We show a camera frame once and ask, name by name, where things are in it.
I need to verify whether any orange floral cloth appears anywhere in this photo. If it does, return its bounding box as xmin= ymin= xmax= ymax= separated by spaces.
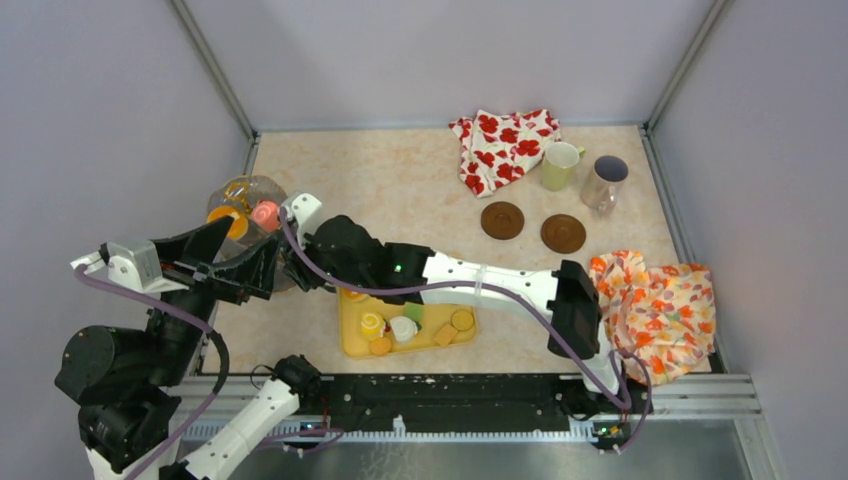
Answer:
xmin=589 ymin=250 xmax=716 ymax=386

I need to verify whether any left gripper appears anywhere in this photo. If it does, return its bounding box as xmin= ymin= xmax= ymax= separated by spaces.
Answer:
xmin=149 ymin=212 xmax=286 ymax=382

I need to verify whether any red poppy cloth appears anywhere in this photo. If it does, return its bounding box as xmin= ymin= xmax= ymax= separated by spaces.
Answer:
xmin=449 ymin=109 xmax=561 ymax=198

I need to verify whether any three-tier glass dessert stand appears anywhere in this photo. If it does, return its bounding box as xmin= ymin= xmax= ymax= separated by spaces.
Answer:
xmin=206 ymin=175 xmax=288 ymax=260

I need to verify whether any yellow plastic tray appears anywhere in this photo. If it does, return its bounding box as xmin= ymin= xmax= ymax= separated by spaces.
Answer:
xmin=337 ymin=289 xmax=478 ymax=359

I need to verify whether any brown coaster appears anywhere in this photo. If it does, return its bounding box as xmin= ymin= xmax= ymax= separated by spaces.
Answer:
xmin=540 ymin=214 xmax=587 ymax=254
xmin=480 ymin=201 xmax=525 ymax=240

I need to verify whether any green mug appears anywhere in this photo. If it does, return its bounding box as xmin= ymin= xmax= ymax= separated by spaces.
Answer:
xmin=541 ymin=142 xmax=586 ymax=192

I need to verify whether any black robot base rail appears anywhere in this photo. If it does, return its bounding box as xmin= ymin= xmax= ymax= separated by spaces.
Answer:
xmin=297 ymin=374 xmax=621 ymax=433

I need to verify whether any round biscuit with rim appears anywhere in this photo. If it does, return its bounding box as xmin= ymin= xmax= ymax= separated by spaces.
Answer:
xmin=450 ymin=309 xmax=476 ymax=332

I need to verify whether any left brown coaster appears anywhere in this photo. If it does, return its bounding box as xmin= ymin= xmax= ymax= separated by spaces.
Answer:
xmin=480 ymin=201 xmax=525 ymax=240

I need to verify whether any green macaron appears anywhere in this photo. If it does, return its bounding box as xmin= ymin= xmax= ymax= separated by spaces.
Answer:
xmin=402 ymin=303 xmax=424 ymax=323

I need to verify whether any pink pearlescent mug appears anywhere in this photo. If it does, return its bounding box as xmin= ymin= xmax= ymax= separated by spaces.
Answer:
xmin=580 ymin=155 xmax=629 ymax=216

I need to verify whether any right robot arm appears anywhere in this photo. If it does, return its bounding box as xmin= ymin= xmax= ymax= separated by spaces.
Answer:
xmin=281 ymin=213 xmax=635 ymax=412

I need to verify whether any right brown coaster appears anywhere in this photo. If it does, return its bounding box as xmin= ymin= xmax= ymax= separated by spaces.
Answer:
xmin=540 ymin=214 xmax=587 ymax=254

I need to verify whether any small orange round cookie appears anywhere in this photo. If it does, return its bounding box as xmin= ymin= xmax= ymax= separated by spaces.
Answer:
xmin=368 ymin=337 xmax=392 ymax=356

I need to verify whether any pink swirl roll cake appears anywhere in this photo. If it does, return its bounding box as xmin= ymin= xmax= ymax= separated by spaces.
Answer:
xmin=250 ymin=200 xmax=281 ymax=232

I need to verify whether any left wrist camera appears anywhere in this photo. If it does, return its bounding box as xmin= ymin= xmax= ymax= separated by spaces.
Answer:
xmin=70 ymin=239 xmax=188 ymax=294

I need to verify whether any square tan cracker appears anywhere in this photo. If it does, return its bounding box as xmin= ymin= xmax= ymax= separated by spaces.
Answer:
xmin=433 ymin=323 xmax=459 ymax=347

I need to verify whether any orange glazed donut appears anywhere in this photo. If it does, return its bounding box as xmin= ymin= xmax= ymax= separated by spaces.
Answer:
xmin=341 ymin=289 xmax=369 ymax=303
xmin=206 ymin=205 xmax=250 ymax=242

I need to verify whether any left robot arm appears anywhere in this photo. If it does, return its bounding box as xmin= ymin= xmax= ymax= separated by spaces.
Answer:
xmin=55 ymin=218 xmax=321 ymax=479

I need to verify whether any yellow swirl roll cake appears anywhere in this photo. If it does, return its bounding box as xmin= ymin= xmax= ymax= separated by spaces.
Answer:
xmin=360 ymin=311 xmax=386 ymax=342

